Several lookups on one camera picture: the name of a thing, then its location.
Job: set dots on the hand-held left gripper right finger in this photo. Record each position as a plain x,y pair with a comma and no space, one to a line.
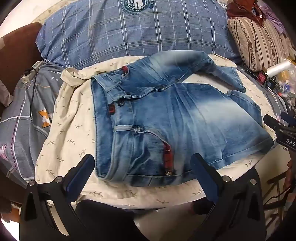
205,177

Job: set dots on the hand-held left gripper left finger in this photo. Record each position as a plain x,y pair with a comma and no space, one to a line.
79,172

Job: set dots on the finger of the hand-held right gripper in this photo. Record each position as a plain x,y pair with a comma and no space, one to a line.
274,121
289,118

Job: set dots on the blue denim pants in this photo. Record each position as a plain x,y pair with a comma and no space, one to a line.
173,120

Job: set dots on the person's right hand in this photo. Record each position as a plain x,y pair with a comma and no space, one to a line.
291,165

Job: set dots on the pile of small packets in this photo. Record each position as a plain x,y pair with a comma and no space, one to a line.
286,89

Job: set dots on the small black device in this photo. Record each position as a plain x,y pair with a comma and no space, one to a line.
271,83

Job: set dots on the cream leaf-print sheet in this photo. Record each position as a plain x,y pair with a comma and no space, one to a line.
69,129

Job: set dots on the red box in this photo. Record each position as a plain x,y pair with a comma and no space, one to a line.
262,77

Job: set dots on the white plastic roll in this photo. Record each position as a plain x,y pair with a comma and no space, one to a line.
278,66

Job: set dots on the dark cloth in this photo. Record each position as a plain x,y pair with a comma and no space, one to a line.
104,222

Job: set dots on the grey printed bed sheet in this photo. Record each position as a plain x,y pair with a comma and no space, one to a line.
23,129

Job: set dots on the striped floral pillow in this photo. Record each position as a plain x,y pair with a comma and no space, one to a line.
254,41

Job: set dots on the purple cloth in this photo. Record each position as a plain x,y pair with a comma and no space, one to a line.
275,20

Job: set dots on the white power strip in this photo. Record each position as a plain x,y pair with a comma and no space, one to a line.
29,74

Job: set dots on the red-brown cloth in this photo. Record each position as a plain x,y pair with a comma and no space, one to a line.
240,9

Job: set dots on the brown headboard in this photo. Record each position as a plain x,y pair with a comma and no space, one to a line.
16,46

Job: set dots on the blue plaid pillow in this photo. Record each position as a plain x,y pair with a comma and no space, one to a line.
138,34

